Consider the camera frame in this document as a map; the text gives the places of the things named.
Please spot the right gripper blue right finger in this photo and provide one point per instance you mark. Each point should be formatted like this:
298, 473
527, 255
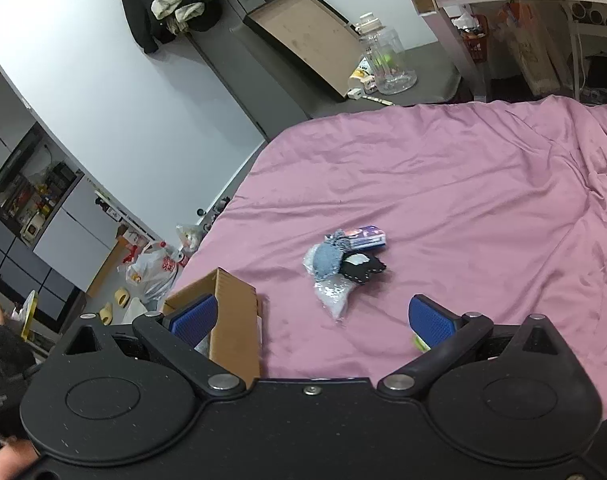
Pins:
452, 340

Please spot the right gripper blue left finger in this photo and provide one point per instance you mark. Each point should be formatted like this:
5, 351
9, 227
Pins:
171, 339

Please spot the black stitched soft toy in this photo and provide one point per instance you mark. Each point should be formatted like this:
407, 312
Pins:
360, 267

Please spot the white plastic bag pouch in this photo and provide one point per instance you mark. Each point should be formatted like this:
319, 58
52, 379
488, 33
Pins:
333, 293

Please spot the blue tissue packet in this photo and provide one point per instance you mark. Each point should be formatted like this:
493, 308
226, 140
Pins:
366, 238

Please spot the blue denim soft pouch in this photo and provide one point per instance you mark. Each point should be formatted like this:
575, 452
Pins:
329, 255

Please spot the person's hand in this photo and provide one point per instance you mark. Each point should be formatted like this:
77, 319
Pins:
16, 456

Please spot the brown cardboard box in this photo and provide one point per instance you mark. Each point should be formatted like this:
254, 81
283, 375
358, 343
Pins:
235, 341

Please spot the yellow slipper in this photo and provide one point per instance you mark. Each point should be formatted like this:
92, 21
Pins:
122, 297
106, 314

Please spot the white red plastic bag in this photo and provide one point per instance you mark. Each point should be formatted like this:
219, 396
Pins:
153, 271

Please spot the small clear plastic bag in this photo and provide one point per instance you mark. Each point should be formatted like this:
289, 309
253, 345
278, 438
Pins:
190, 236

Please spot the pink bed sheet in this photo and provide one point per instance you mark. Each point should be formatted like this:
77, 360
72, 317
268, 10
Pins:
491, 207

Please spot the white kitchen cabinet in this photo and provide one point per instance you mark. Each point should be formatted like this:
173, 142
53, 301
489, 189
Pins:
57, 237

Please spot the grey door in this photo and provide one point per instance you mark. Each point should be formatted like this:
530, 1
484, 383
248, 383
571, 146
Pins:
258, 77

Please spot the clear large water jug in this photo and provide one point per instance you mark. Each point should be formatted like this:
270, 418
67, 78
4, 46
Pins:
385, 55

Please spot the brown framed board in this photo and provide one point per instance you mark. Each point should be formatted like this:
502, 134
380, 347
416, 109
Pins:
313, 36

